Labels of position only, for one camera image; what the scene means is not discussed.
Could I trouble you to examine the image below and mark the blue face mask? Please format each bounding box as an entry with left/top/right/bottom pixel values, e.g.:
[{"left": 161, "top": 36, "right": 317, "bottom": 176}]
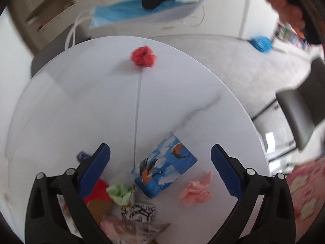
[{"left": 65, "top": 0, "right": 207, "bottom": 50}]

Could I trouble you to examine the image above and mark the pink clear plastic wrapper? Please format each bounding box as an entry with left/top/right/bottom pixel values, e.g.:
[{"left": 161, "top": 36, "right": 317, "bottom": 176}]
[{"left": 100, "top": 215, "right": 170, "bottom": 244}]

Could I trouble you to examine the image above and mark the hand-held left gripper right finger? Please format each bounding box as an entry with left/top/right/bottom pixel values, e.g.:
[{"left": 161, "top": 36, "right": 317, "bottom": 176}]
[{"left": 208, "top": 144, "right": 296, "bottom": 244}]

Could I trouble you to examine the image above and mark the grey chair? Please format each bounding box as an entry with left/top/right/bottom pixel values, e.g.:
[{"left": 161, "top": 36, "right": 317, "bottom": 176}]
[
  {"left": 30, "top": 27, "right": 89, "bottom": 79},
  {"left": 275, "top": 57, "right": 325, "bottom": 150}
]

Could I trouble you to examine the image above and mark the red crumpled paper ball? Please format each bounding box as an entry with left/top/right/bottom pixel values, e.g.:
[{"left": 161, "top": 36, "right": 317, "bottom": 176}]
[{"left": 131, "top": 46, "right": 156, "bottom": 68}]

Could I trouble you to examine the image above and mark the pink floral jacket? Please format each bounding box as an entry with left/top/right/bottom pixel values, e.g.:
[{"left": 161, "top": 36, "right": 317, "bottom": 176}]
[{"left": 286, "top": 158, "right": 325, "bottom": 237}]

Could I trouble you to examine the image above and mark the person's right hand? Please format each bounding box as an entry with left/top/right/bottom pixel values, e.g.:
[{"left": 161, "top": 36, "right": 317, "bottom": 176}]
[{"left": 247, "top": 0, "right": 306, "bottom": 31}]

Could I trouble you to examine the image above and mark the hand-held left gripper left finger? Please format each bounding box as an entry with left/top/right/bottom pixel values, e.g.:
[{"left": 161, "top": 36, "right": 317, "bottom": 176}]
[{"left": 25, "top": 143, "right": 112, "bottom": 244}]

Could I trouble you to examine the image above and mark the black white patterned wrapper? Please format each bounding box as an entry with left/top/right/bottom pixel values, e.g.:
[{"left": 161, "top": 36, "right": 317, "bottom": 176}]
[{"left": 120, "top": 203, "right": 156, "bottom": 221}]

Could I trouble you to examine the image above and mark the red and brown wrapper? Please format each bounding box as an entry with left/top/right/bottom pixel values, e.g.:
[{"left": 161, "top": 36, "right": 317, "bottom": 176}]
[{"left": 83, "top": 179, "right": 114, "bottom": 225}]

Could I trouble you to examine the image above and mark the pink paper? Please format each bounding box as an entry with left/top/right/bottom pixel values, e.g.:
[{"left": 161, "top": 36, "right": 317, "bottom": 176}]
[{"left": 179, "top": 171, "right": 213, "bottom": 207}]

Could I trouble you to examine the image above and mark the beige cabinet with niche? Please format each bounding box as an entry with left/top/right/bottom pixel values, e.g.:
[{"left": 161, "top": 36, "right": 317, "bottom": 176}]
[{"left": 9, "top": 0, "right": 78, "bottom": 54}]

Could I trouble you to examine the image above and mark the blue bird print tissue packet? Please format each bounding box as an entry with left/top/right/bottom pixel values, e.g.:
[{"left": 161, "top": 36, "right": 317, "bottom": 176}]
[{"left": 128, "top": 132, "right": 198, "bottom": 199}]

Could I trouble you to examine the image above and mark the small dark blue scrap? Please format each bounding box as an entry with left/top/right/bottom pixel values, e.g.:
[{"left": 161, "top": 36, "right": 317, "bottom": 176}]
[{"left": 76, "top": 151, "right": 92, "bottom": 163}]

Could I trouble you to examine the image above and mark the blue fluffy duster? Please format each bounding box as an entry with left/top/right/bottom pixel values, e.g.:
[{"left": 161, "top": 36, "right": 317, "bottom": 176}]
[{"left": 250, "top": 36, "right": 286, "bottom": 54}]

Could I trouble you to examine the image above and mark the green crumpled paper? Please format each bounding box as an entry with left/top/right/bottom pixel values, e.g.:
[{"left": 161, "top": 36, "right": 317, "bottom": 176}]
[{"left": 106, "top": 184, "right": 135, "bottom": 206}]

